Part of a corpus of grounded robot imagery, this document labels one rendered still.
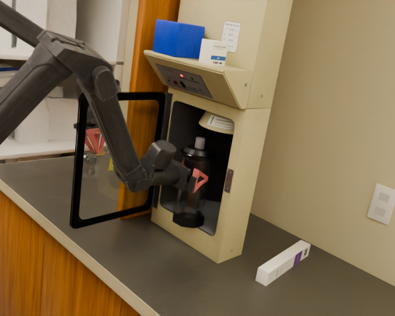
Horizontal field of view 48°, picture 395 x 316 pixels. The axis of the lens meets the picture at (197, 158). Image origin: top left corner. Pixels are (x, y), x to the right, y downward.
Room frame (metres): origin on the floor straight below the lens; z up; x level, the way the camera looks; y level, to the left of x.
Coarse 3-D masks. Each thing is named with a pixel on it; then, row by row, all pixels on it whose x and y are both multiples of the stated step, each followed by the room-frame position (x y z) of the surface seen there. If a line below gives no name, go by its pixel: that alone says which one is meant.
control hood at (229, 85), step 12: (156, 60) 1.29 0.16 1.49; (168, 60) 1.24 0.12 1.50; (180, 60) 1.20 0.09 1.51; (192, 60) 1.22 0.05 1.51; (156, 72) 1.35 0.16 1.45; (192, 72) 1.19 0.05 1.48; (204, 72) 1.15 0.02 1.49; (216, 72) 1.11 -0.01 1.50; (228, 72) 1.11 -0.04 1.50; (240, 72) 1.14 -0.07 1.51; (252, 72) 1.18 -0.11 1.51; (216, 84) 1.15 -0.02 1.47; (228, 84) 1.12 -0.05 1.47; (240, 84) 1.15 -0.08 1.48; (204, 96) 1.25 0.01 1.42; (216, 96) 1.20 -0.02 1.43; (228, 96) 1.15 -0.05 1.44; (240, 96) 1.15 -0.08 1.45; (240, 108) 1.16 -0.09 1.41
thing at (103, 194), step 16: (80, 96) 1.15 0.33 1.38; (128, 112) 1.27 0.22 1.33; (144, 112) 1.32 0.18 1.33; (96, 128) 1.19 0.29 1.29; (128, 128) 1.27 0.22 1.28; (144, 128) 1.32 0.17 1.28; (96, 144) 1.19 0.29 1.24; (144, 144) 1.33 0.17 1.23; (96, 176) 1.20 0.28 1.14; (112, 176) 1.25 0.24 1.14; (96, 192) 1.21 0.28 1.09; (112, 192) 1.25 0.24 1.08; (128, 192) 1.30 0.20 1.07; (144, 192) 1.35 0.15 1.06; (80, 208) 1.17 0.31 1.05; (96, 208) 1.21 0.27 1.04; (112, 208) 1.25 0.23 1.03; (128, 208) 1.30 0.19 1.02
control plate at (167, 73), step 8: (168, 72) 1.29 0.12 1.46; (176, 72) 1.25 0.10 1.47; (184, 72) 1.22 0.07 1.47; (176, 80) 1.29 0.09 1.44; (184, 80) 1.26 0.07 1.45; (192, 80) 1.22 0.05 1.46; (200, 80) 1.19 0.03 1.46; (184, 88) 1.29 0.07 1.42; (192, 88) 1.26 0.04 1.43; (208, 96) 1.23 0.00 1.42
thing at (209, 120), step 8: (208, 112) 1.32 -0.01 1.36; (200, 120) 1.34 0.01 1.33; (208, 120) 1.29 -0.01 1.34; (216, 120) 1.28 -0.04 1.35; (224, 120) 1.27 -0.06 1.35; (232, 120) 1.27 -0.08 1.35; (208, 128) 1.28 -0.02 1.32; (216, 128) 1.27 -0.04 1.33; (224, 128) 1.26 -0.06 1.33; (232, 128) 1.27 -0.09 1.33
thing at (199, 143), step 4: (196, 140) 1.27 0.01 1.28; (200, 140) 1.27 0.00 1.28; (204, 140) 1.27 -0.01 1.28; (192, 144) 1.30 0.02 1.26; (196, 144) 1.27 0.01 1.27; (200, 144) 1.27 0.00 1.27; (184, 148) 1.28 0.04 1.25; (188, 148) 1.26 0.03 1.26; (192, 148) 1.26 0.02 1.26; (196, 148) 1.27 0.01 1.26; (200, 148) 1.27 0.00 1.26; (204, 148) 1.28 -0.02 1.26; (208, 148) 1.29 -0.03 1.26; (188, 152) 1.25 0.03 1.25; (192, 152) 1.24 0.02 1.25; (196, 152) 1.24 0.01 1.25; (200, 152) 1.24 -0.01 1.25; (204, 152) 1.24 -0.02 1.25; (208, 152) 1.25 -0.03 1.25; (212, 152) 1.27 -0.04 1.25; (200, 156) 1.23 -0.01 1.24; (204, 156) 1.24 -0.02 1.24; (208, 156) 1.25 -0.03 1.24
